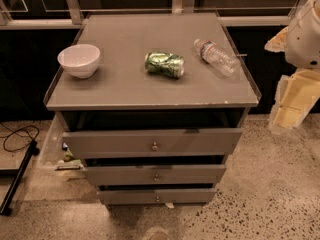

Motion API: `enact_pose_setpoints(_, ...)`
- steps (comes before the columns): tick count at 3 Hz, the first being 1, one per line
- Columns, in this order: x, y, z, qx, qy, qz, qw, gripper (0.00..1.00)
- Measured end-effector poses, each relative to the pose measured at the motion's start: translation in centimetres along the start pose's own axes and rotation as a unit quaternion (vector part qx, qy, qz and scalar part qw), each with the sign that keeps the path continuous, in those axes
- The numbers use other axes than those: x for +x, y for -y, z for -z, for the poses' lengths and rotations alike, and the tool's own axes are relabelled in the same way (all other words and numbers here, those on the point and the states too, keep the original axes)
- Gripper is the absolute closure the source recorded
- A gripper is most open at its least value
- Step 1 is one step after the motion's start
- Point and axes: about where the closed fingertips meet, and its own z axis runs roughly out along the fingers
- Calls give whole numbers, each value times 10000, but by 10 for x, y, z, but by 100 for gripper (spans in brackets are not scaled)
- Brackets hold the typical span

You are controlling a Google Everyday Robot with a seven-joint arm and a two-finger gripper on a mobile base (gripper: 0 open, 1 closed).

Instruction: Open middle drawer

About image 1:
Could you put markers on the white ceramic bowl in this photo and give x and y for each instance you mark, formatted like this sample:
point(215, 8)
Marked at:
point(80, 60)

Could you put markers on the metal railing frame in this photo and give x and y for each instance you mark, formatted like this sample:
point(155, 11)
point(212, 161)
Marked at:
point(71, 14)

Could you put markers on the crushed green soda can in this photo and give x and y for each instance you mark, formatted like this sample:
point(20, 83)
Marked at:
point(165, 64)

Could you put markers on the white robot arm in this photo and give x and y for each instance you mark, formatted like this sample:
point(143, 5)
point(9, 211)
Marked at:
point(303, 37)

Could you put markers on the grey bottom drawer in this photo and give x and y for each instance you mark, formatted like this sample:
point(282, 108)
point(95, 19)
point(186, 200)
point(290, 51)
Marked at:
point(158, 196)

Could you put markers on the grey top drawer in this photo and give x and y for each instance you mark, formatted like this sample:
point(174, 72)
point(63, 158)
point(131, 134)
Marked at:
point(152, 143)

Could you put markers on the grey drawer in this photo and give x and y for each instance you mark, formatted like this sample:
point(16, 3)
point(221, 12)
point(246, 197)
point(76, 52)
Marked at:
point(158, 196)
point(152, 143)
point(149, 175)

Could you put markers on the items beside cabinet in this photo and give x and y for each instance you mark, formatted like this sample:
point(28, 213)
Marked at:
point(69, 162)

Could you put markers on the black metal floor bar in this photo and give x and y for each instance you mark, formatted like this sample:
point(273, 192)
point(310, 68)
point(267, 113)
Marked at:
point(17, 175)

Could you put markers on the clear plastic water bottle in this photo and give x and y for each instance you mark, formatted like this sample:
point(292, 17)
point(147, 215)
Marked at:
point(217, 57)

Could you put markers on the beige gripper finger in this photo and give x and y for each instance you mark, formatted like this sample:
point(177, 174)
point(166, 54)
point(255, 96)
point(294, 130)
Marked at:
point(278, 42)

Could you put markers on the grey drawer cabinet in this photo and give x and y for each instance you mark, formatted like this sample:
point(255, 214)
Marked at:
point(122, 95)

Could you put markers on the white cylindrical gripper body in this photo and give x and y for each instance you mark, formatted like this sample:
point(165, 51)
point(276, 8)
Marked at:
point(304, 43)

